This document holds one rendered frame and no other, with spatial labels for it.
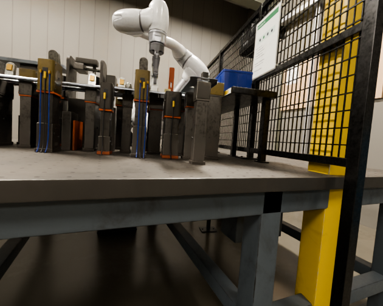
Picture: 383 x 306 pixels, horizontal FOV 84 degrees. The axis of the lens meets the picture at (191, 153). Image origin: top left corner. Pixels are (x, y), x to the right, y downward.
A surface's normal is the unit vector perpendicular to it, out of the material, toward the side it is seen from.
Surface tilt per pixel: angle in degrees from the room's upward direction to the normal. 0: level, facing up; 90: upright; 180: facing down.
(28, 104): 90
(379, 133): 90
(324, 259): 90
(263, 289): 90
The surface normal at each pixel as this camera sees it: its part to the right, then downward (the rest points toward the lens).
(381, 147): -0.92, -0.04
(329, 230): 0.22, 0.07
